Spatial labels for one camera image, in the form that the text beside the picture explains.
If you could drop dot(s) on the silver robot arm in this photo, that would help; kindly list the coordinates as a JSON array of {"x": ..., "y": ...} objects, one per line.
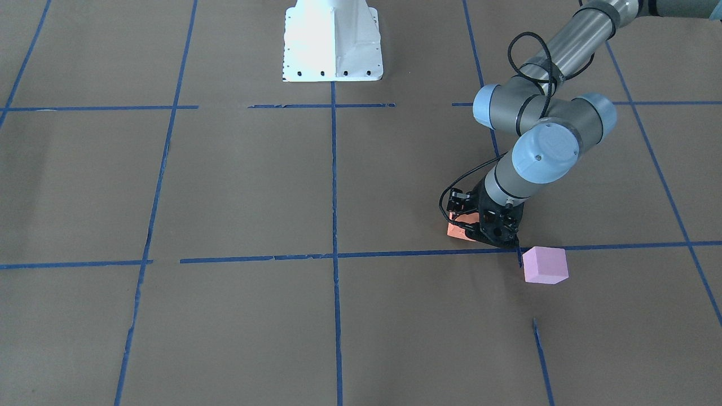
[{"x": 552, "y": 134}]

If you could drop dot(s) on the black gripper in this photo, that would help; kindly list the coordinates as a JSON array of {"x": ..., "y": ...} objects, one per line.
[{"x": 477, "y": 207}]

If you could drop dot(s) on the orange foam cube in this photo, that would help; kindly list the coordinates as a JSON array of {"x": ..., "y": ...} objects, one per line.
[{"x": 458, "y": 232}]

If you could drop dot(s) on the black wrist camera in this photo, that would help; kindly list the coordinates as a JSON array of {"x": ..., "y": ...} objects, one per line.
[{"x": 461, "y": 203}]

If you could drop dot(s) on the pink foam cube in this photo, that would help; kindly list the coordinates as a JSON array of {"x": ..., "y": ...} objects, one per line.
[{"x": 545, "y": 265}]

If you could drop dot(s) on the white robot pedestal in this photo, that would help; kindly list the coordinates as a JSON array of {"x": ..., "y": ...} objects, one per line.
[{"x": 332, "y": 41}]

